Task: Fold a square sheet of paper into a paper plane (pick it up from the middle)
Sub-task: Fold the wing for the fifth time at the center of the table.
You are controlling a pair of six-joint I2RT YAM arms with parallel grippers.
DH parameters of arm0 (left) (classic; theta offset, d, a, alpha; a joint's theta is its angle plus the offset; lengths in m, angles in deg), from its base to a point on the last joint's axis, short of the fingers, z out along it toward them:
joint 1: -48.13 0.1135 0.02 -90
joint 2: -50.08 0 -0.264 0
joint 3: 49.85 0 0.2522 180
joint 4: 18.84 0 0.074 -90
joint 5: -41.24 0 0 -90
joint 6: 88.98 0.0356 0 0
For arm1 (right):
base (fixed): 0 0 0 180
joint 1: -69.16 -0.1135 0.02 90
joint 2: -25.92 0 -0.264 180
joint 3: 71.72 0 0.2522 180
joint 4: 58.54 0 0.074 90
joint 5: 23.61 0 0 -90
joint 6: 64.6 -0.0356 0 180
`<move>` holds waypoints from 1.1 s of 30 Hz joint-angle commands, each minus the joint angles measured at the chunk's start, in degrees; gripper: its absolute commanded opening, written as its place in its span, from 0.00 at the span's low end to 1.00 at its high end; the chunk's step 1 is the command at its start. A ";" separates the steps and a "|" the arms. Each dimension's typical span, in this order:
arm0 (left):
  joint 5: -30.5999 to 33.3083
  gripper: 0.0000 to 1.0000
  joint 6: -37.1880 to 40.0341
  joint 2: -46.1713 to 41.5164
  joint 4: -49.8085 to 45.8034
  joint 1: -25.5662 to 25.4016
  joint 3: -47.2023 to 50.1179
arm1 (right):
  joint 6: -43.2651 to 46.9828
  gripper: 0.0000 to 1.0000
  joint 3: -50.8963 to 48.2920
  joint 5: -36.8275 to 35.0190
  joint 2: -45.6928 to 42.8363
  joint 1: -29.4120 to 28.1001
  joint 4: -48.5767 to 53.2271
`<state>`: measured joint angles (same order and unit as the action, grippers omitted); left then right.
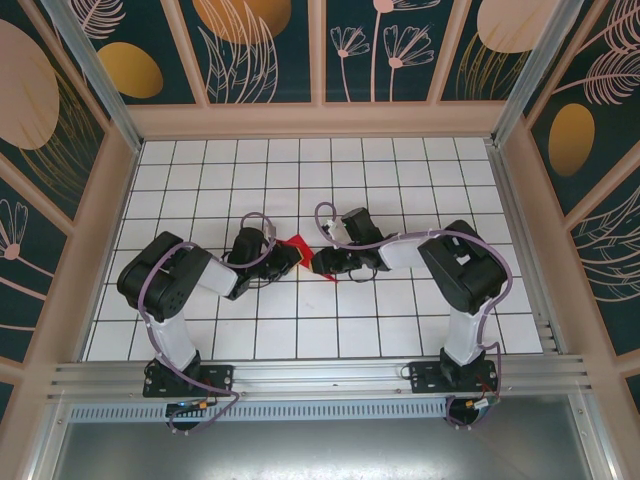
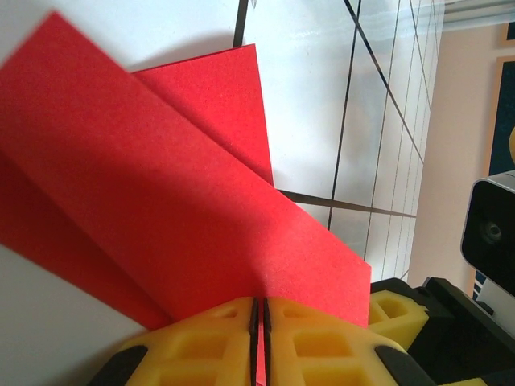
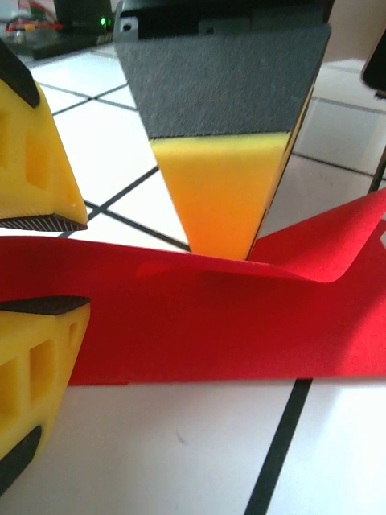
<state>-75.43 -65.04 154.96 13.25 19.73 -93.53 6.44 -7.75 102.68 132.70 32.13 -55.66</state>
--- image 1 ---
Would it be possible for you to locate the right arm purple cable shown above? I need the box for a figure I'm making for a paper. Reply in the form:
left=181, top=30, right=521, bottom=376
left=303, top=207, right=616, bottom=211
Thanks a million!
left=313, top=201, right=514, bottom=431

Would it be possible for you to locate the aluminium mounting rail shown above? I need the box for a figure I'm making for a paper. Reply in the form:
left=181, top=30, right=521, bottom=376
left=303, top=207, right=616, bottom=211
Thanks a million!
left=47, top=354, right=594, bottom=404

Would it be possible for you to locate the red square paper sheet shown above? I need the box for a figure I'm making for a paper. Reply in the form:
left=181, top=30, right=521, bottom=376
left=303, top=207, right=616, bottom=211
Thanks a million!
left=276, top=232, right=340, bottom=285

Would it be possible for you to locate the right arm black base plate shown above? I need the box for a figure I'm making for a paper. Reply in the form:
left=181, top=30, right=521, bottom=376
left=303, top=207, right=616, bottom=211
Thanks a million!
left=408, top=358, right=501, bottom=396

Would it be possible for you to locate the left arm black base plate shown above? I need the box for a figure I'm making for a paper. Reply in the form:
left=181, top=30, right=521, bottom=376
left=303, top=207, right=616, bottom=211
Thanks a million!
left=143, top=360, right=236, bottom=399

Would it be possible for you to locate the grey metal sheet panel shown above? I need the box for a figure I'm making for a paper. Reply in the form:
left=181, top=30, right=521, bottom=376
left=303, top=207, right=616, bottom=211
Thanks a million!
left=49, top=422, right=601, bottom=480

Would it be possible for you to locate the aluminium corner post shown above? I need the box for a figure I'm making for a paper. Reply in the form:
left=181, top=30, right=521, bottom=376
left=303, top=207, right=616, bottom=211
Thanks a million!
left=489, top=0, right=589, bottom=149
left=42, top=0, right=144, bottom=154

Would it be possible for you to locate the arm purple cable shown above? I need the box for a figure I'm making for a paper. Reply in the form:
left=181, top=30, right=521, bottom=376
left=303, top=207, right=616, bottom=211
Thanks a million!
left=313, top=201, right=514, bottom=431
left=137, top=212, right=281, bottom=437

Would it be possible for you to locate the aluminium side rail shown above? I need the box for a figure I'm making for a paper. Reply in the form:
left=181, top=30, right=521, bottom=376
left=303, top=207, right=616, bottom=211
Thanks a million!
left=485, top=139, right=569, bottom=357

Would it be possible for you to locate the slotted grey cable duct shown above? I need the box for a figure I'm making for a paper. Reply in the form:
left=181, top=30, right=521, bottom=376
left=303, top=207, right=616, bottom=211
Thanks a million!
left=67, top=399, right=451, bottom=425

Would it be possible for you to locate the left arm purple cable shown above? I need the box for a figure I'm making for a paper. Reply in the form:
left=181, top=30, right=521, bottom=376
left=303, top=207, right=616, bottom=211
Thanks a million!
left=137, top=212, right=281, bottom=437

